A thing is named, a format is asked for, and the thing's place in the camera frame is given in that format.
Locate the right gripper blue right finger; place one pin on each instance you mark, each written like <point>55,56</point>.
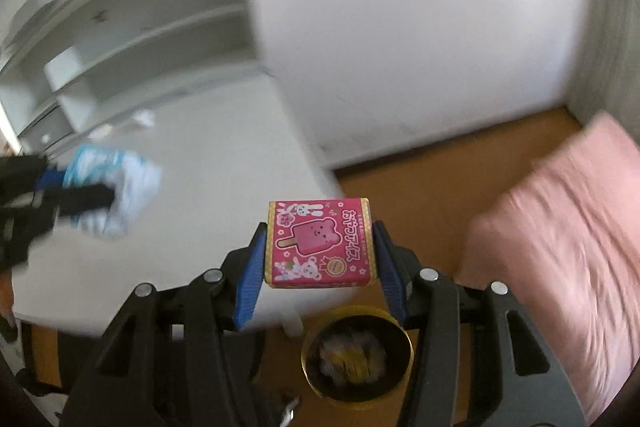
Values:
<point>396,268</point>

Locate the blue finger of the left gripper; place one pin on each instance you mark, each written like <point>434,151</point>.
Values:
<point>51,178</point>

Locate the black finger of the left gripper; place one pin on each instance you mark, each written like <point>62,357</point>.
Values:
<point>76,200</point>

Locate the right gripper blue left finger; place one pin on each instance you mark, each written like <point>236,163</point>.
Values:
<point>243,271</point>

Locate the pink ice cream box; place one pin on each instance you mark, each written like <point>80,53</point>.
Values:
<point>320,243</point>

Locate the black yellow-rimmed trash bin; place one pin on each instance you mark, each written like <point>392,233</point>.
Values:
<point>356,357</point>

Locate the grey desk shelf unit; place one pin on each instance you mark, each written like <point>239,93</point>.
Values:
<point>69,66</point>

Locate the pink bed blanket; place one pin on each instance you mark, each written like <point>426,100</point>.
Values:
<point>565,240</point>

